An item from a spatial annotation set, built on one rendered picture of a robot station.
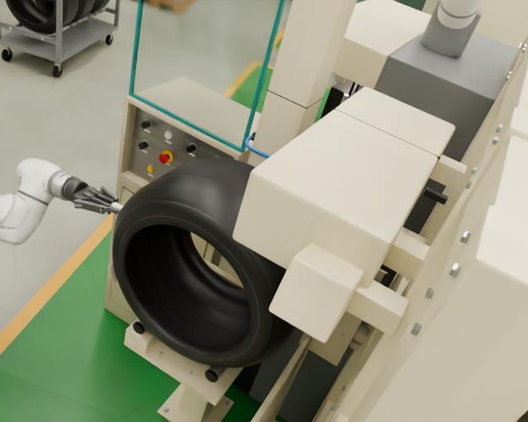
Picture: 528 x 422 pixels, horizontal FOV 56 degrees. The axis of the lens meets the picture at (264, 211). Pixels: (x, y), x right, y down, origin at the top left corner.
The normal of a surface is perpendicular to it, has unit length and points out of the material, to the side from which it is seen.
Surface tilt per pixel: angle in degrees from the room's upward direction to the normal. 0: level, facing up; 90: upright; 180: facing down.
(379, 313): 90
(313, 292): 72
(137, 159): 90
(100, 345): 0
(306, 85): 90
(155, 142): 90
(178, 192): 46
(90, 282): 0
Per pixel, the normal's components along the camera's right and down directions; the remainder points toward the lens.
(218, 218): -0.04, -0.24
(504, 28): -0.24, 0.52
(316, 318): -0.36, 0.16
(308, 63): -0.46, 0.42
